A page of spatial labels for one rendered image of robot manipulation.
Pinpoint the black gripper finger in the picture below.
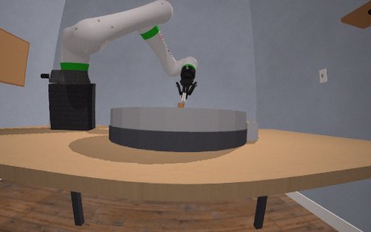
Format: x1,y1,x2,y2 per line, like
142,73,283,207
176,80,186,103
184,80,197,104

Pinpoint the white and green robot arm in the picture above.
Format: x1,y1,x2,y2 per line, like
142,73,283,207
41,0,197,85

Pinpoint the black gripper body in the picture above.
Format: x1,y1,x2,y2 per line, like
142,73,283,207
180,72,194,87

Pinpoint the grey round turntable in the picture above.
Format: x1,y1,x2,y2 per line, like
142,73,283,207
109,107,259,152

